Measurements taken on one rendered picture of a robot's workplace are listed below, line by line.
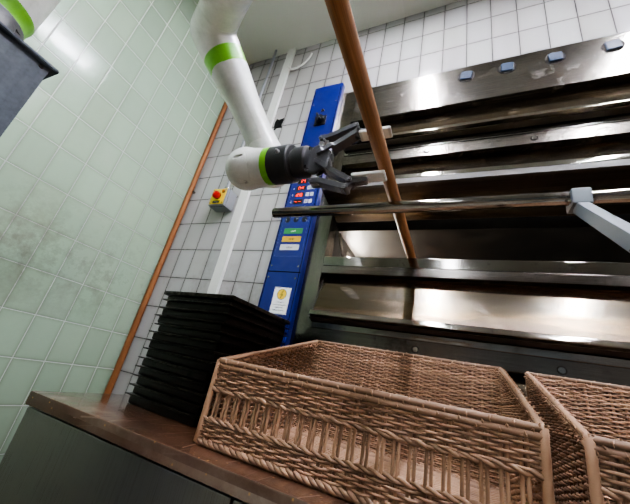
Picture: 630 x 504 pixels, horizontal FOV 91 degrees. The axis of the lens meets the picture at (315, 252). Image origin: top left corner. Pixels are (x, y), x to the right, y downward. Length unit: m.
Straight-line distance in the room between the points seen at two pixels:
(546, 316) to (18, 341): 1.69
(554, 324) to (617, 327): 0.13
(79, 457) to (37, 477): 0.11
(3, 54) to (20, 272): 0.82
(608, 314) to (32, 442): 1.41
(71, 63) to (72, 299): 0.93
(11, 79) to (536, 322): 1.31
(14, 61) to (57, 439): 0.74
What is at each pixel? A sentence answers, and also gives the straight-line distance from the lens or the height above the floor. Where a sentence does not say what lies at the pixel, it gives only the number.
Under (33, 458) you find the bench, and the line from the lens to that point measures 0.96.
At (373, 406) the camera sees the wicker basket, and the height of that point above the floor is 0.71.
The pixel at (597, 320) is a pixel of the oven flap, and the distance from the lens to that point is 1.11.
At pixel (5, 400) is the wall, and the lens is 1.56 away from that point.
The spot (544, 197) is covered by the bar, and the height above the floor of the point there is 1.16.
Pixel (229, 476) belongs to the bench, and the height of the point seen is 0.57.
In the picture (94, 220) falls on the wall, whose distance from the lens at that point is 1.59.
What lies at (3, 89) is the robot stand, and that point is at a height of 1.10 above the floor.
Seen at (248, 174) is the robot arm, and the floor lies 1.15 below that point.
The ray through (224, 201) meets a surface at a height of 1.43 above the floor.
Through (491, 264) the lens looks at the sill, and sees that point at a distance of 1.12.
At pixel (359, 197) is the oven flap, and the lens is 1.19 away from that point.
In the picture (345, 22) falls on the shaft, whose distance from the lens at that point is 0.52.
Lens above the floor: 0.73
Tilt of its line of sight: 22 degrees up
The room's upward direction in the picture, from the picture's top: 12 degrees clockwise
